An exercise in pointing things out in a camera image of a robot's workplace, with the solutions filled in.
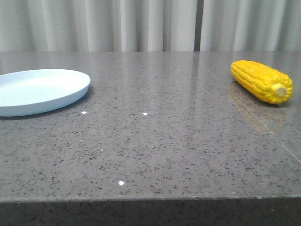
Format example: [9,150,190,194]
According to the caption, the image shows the yellow corn cob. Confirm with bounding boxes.
[231,60,293,104]

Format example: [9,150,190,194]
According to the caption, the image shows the light blue round plate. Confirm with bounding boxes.
[0,69,91,117]

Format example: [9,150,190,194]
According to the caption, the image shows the white pleated curtain right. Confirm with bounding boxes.
[200,0,301,51]

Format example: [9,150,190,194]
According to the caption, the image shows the white pleated curtain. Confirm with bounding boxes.
[200,0,301,51]
[0,0,198,52]

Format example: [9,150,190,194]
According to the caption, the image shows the white pleated curtain left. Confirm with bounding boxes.
[0,0,198,52]

